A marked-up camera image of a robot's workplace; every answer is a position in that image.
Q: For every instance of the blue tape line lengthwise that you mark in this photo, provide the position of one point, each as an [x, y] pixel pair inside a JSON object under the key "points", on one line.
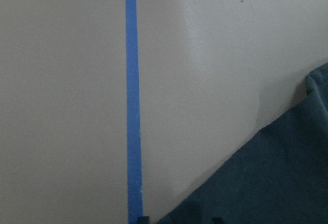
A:
{"points": [[134, 157]]}

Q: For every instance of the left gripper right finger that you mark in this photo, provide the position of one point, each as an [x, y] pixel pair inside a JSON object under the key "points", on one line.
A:
{"points": [[217, 220]]}

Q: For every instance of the black printed t-shirt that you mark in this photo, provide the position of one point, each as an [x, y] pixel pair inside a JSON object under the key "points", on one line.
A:
{"points": [[279, 176]]}

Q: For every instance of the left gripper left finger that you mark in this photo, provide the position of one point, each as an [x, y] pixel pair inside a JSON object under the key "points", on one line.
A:
{"points": [[143, 220]]}

